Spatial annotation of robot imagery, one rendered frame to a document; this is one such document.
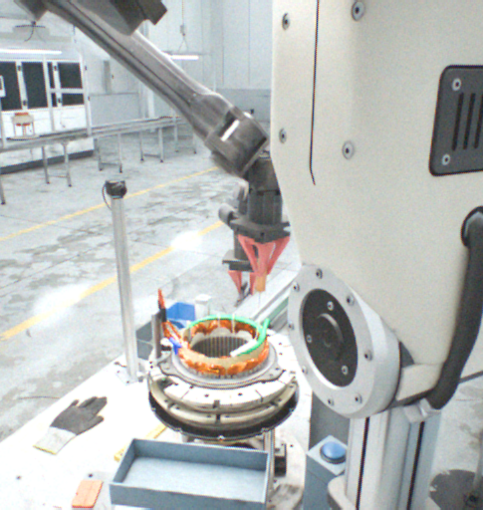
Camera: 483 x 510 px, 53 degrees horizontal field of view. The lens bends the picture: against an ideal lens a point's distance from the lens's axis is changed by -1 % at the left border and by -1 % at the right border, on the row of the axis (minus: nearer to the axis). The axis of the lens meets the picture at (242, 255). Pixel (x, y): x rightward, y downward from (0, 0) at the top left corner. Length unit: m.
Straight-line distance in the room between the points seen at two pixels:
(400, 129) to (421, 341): 0.18
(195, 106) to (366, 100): 0.42
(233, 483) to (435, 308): 0.57
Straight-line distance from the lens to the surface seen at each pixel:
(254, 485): 0.90
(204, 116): 0.74
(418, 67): 0.35
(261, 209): 0.78
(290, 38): 0.42
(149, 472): 0.93
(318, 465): 0.94
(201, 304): 1.13
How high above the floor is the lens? 1.67
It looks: 21 degrees down
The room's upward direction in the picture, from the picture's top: straight up
